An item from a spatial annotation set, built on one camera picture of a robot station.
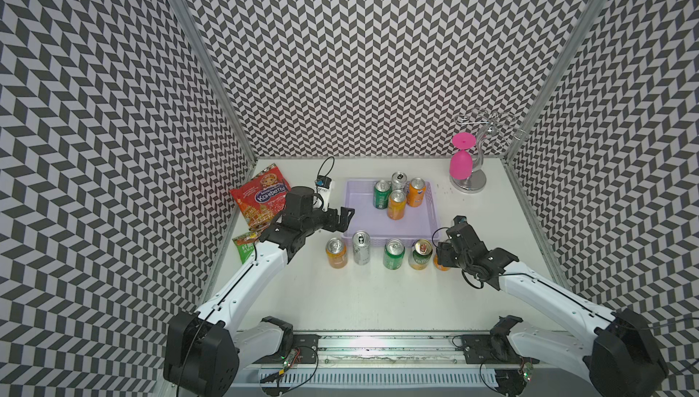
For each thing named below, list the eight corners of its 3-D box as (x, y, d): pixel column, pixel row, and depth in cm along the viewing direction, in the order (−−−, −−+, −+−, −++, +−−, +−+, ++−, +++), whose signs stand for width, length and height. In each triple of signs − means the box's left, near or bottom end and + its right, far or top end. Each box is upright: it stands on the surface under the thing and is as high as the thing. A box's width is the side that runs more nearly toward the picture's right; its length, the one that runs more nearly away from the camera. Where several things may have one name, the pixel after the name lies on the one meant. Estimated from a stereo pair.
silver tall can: (354, 265, 90) (352, 244, 78) (354, 252, 93) (352, 229, 81) (370, 265, 90) (370, 244, 78) (369, 252, 93) (370, 229, 81)
